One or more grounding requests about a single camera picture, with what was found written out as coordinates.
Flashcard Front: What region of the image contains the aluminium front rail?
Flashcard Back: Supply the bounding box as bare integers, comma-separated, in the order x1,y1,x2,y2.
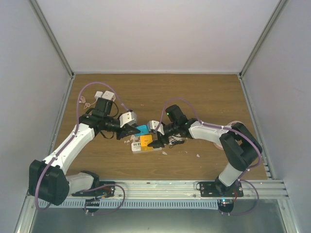
26,178,289,200

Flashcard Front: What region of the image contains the aluminium corner post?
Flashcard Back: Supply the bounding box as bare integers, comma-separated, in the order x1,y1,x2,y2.
29,0,74,79
238,0,288,79

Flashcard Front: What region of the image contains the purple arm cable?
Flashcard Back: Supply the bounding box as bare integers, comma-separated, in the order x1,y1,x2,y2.
34,82,133,210
155,97,263,170

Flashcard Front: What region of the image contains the black thin cable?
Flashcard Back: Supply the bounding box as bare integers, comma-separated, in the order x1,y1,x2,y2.
167,138,187,149

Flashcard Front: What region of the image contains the yellow plug adapter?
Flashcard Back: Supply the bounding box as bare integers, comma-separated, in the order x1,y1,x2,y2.
140,134,153,147

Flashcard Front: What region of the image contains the left aluminium corner post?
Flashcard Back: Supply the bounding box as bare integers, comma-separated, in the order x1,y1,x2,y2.
29,0,74,79

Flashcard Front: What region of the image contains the white power strip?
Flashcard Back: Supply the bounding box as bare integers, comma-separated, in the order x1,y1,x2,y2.
131,142,162,153

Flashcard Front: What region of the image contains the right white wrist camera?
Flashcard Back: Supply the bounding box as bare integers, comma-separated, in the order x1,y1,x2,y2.
147,120,165,135

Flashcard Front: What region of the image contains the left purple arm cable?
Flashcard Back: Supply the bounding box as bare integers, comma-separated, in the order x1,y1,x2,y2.
34,82,133,210

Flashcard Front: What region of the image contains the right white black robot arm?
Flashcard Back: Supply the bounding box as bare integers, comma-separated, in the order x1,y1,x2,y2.
147,105,262,197

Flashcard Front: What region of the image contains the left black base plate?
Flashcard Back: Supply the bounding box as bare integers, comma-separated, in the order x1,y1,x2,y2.
72,181,115,199

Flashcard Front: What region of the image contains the pink charger cable bundle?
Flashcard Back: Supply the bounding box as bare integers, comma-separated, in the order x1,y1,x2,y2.
77,95,97,109

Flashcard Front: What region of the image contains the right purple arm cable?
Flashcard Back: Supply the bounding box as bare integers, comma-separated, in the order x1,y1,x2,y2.
155,97,263,170

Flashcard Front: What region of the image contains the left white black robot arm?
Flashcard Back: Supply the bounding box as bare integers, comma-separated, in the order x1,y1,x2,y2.
28,98,139,205

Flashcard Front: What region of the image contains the pink round power socket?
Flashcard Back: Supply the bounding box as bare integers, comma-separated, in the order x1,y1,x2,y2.
214,143,223,150

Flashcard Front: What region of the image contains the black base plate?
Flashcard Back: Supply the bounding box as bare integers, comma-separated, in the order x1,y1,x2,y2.
72,181,115,199
196,181,244,198

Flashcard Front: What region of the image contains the white cube socket tiger sticker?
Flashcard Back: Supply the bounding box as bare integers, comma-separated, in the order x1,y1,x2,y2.
102,90,116,101

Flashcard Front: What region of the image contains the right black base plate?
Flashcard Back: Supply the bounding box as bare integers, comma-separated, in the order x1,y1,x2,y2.
196,181,244,198

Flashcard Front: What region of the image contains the right aluminium corner post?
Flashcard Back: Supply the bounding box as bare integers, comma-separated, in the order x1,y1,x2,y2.
238,0,288,79

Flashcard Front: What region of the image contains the blue plug adapter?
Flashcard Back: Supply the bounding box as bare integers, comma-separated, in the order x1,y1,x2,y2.
135,125,149,137

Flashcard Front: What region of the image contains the black charger plug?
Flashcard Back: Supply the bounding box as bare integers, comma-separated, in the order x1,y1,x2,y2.
150,141,165,149

